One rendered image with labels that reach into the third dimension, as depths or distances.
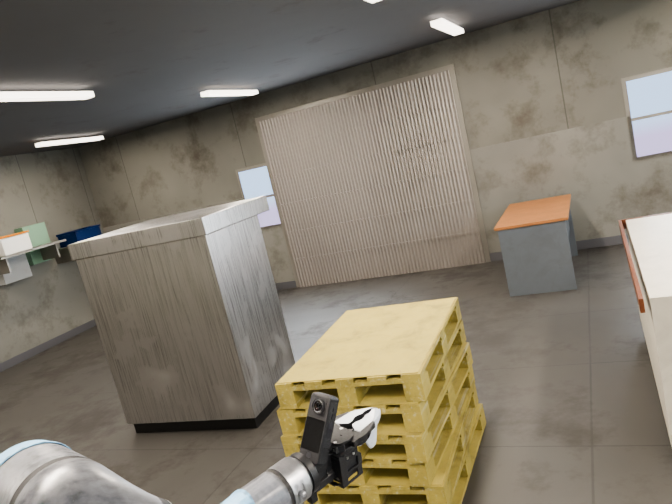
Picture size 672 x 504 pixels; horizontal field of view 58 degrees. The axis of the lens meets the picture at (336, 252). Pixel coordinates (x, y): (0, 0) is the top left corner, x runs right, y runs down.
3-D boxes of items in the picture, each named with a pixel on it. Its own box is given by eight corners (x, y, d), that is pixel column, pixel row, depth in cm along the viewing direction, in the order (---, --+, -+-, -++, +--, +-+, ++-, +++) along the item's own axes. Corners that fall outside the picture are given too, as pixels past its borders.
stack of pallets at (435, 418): (370, 422, 455) (343, 309, 440) (487, 419, 420) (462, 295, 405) (300, 535, 340) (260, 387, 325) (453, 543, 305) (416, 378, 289)
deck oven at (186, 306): (311, 374, 584) (266, 194, 553) (260, 431, 485) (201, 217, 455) (194, 383, 637) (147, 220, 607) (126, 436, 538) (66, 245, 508)
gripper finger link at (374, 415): (381, 431, 115) (349, 456, 108) (377, 403, 113) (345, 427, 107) (394, 436, 113) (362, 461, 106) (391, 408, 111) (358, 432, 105)
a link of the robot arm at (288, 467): (260, 462, 98) (295, 479, 92) (281, 448, 101) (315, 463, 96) (268, 501, 100) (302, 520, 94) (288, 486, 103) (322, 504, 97)
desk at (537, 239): (580, 253, 782) (570, 193, 769) (579, 289, 644) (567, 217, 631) (519, 261, 814) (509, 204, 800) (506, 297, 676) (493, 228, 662)
